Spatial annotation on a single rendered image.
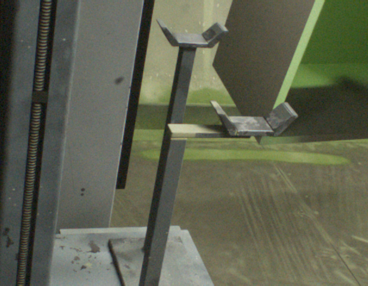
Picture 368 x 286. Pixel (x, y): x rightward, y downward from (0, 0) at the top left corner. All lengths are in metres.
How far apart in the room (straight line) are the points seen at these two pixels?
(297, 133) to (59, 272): 1.29
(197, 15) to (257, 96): 0.93
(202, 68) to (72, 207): 1.59
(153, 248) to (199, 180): 1.93
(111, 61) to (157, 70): 1.59
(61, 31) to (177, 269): 0.42
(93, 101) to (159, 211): 0.60
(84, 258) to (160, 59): 1.92
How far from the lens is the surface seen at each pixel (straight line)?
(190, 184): 2.67
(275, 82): 2.02
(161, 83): 2.90
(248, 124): 0.74
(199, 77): 2.95
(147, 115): 2.89
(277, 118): 0.75
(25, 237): 0.84
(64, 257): 1.04
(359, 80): 2.53
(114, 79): 1.33
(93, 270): 1.02
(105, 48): 1.30
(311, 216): 2.67
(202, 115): 2.95
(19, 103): 0.75
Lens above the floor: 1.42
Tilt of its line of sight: 28 degrees down
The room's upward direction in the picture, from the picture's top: 12 degrees clockwise
